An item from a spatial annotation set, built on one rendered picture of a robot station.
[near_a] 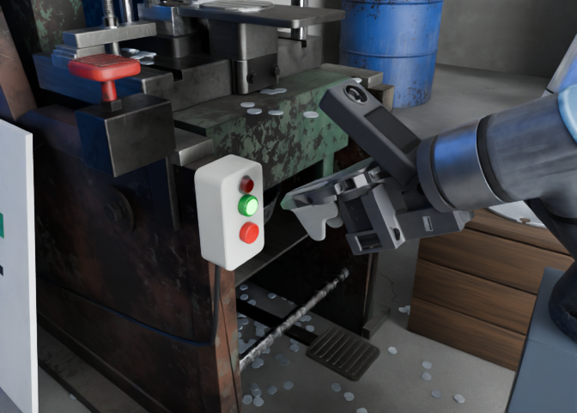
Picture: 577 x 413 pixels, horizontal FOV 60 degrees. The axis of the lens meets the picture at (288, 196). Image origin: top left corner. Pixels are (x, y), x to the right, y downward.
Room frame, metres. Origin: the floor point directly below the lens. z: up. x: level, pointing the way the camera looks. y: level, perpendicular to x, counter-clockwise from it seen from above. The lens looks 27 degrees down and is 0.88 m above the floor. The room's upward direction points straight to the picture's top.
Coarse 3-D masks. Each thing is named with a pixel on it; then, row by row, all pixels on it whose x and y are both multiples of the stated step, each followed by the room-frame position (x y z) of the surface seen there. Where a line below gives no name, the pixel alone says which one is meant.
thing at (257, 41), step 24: (240, 0) 0.94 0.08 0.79; (216, 24) 0.85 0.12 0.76; (240, 24) 0.83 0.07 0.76; (264, 24) 0.76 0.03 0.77; (288, 24) 0.74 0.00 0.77; (312, 24) 0.76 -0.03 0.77; (216, 48) 0.85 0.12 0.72; (240, 48) 0.83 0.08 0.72; (264, 48) 0.87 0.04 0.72; (240, 72) 0.83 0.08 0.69; (264, 72) 0.86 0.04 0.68
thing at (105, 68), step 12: (72, 60) 0.57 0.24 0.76; (84, 60) 0.56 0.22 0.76; (96, 60) 0.56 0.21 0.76; (108, 60) 0.56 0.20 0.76; (120, 60) 0.57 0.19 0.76; (132, 60) 0.57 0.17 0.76; (72, 72) 0.55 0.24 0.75; (84, 72) 0.54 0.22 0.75; (96, 72) 0.53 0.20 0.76; (108, 72) 0.53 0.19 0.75; (120, 72) 0.54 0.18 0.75; (132, 72) 0.56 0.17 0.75; (108, 84) 0.56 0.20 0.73; (108, 96) 0.56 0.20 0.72
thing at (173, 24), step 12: (180, 0) 0.99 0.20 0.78; (192, 0) 0.99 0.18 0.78; (204, 0) 0.99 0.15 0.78; (216, 0) 0.98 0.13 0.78; (144, 12) 0.92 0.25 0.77; (156, 12) 0.90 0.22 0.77; (168, 12) 0.88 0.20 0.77; (156, 24) 0.91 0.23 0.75; (168, 24) 0.89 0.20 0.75; (180, 24) 0.89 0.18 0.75; (192, 24) 0.91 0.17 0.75; (204, 24) 0.94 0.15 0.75
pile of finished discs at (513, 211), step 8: (488, 208) 0.97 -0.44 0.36; (496, 208) 0.98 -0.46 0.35; (504, 208) 0.98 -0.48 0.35; (512, 208) 0.98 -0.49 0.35; (520, 208) 0.98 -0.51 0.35; (528, 208) 0.98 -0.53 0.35; (504, 216) 0.94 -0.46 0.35; (512, 216) 0.94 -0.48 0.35; (520, 216) 0.94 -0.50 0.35; (528, 216) 0.94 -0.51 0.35; (536, 216) 0.94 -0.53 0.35; (528, 224) 0.91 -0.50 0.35; (536, 224) 0.90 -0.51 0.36
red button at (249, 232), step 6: (246, 222) 0.56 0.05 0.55; (252, 222) 0.57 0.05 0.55; (240, 228) 0.56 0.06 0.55; (246, 228) 0.55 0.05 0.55; (252, 228) 0.56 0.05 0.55; (258, 228) 0.57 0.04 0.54; (240, 234) 0.55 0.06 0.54; (246, 234) 0.55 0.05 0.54; (252, 234) 0.56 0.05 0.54; (246, 240) 0.55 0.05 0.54; (252, 240) 0.56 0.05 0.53
